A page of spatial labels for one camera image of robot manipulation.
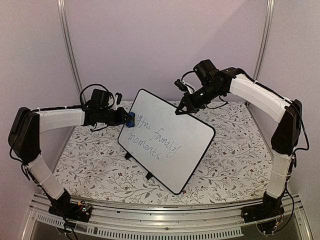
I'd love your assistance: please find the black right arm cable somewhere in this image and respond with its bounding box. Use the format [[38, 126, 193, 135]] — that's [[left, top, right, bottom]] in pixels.
[[181, 70, 198, 83]]

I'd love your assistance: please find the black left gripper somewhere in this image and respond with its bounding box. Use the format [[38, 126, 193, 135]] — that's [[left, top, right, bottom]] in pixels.
[[98, 107, 132, 127]]

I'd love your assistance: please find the white whiteboard black frame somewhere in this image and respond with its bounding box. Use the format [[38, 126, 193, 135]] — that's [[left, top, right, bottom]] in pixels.
[[117, 89, 216, 195]]

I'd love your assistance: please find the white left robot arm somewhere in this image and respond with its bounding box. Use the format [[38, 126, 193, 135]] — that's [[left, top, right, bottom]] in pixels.
[[8, 87, 135, 217]]

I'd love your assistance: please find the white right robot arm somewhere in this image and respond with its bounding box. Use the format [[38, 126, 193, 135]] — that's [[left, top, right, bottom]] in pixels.
[[174, 59, 303, 199]]

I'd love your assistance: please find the blue whiteboard eraser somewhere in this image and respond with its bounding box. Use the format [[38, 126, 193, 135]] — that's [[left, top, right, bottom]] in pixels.
[[125, 112, 135, 128]]

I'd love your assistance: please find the floral patterned table mat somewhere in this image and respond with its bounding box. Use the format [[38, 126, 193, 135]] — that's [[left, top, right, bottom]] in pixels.
[[53, 102, 273, 205]]

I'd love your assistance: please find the left aluminium frame post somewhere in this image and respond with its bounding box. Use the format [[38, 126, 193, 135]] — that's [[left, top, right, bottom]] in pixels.
[[56, 0, 83, 95]]

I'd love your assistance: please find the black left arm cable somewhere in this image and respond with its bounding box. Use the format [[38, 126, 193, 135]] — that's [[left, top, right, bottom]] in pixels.
[[79, 83, 112, 106]]

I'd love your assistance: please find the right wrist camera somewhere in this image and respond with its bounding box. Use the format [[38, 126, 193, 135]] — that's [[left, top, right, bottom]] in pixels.
[[174, 79, 188, 92]]

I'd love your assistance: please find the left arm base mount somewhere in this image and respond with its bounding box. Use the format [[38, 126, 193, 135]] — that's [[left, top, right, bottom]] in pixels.
[[48, 197, 92, 223]]

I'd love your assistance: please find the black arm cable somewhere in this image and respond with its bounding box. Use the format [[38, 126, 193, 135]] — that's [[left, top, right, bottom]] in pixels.
[[79, 83, 112, 106], [181, 70, 198, 83]]

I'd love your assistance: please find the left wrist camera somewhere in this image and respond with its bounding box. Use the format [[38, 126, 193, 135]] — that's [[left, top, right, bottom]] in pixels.
[[115, 92, 123, 105]]

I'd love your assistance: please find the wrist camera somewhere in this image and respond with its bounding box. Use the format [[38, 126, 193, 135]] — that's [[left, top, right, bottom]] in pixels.
[[115, 92, 123, 105], [174, 79, 188, 92]]

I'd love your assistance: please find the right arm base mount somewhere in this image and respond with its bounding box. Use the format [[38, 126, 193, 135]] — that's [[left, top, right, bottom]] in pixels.
[[240, 194, 285, 223]]

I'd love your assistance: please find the aluminium frame post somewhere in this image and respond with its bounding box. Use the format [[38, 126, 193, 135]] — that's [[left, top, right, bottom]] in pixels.
[[56, 0, 83, 95], [253, 0, 275, 81]]

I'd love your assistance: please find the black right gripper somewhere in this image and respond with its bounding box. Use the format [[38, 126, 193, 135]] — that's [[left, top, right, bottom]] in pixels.
[[175, 83, 223, 116]]

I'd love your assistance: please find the right aluminium frame post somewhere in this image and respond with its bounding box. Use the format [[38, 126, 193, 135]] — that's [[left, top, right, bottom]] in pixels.
[[253, 0, 275, 81]]

